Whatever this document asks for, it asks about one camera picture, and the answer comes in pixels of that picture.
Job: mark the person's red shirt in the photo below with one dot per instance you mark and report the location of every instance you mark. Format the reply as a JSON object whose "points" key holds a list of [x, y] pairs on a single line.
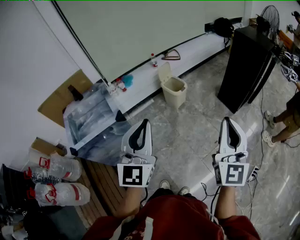
{"points": [[173, 220]]}

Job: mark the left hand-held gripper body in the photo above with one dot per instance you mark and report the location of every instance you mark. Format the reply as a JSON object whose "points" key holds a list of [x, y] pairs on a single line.
{"points": [[133, 175]]}

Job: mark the red and white spray bottle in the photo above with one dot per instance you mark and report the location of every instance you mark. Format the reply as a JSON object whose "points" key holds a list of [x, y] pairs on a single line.
{"points": [[122, 85]]}

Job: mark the person's white shoe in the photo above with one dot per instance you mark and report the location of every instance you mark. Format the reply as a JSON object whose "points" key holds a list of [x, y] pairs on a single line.
{"points": [[269, 118], [184, 190], [164, 184], [267, 138]]}

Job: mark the person's left white shoe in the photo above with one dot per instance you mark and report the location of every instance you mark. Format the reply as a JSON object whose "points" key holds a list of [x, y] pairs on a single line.
{"points": [[164, 184]]}

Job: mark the white power strip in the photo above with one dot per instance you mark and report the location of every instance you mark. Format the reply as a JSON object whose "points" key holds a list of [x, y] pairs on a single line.
{"points": [[254, 173]]}

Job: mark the beige trash bin lid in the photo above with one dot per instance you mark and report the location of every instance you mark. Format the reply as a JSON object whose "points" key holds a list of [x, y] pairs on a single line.
{"points": [[164, 71]]}

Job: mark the red-capped clear bottle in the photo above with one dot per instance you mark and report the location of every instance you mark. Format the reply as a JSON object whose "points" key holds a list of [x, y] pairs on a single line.
{"points": [[153, 60]]}

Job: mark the black standing fan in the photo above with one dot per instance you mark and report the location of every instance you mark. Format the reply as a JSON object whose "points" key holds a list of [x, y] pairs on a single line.
{"points": [[270, 21]]}

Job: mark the person's right forearm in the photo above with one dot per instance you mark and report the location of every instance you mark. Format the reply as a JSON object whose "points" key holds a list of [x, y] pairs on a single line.
{"points": [[225, 201]]}

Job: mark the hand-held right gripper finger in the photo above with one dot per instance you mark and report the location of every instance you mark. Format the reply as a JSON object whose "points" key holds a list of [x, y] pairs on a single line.
{"points": [[243, 140], [224, 140]]}

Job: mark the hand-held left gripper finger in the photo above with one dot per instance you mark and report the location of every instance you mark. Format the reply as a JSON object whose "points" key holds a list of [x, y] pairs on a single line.
{"points": [[125, 143], [148, 140]]}

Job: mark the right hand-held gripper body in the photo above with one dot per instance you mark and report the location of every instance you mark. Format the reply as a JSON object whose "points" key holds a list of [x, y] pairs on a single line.
{"points": [[234, 174]]}

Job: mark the blue feather duster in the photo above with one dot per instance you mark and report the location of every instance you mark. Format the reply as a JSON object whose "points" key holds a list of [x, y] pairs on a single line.
{"points": [[128, 79]]}

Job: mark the person's right white shoe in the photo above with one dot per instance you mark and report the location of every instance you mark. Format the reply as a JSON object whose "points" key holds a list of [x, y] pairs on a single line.
{"points": [[184, 190]]}

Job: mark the person's black trousers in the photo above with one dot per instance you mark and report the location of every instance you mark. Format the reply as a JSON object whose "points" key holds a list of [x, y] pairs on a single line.
{"points": [[164, 194]]}

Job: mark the small cardboard box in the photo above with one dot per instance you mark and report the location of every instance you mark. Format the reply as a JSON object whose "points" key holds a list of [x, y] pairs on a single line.
{"points": [[253, 21]]}

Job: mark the clear plastic roll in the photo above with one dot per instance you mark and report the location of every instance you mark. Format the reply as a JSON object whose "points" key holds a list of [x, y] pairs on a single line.
{"points": [[140, 108]]}

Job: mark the black backpack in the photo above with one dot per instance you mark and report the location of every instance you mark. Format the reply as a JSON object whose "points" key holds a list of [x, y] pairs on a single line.
{"points": [[223, 27]]}

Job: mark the wooden slatted bench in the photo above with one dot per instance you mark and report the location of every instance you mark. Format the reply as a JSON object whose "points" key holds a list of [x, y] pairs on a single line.
{"points": [[103, 187]]}

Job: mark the brown cardboard sheet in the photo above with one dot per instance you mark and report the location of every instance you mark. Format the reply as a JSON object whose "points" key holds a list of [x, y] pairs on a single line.
{"points": [[58, 100]]}

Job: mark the black tall cabinet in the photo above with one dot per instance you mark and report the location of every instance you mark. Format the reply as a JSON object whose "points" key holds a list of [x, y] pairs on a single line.
{"points": [[246, 70]]}

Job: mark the beige trash bin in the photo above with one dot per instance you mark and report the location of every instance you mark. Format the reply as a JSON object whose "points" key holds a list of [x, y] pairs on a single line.
{"points": [[175, 97]]}

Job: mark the person's left forearm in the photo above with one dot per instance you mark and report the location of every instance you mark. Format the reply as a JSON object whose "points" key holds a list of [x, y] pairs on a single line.
{"points": [[130, 202]]}

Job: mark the black bag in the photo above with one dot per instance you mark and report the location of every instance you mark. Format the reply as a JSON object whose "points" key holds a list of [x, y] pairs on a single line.
{"points": [[28, 222]]}

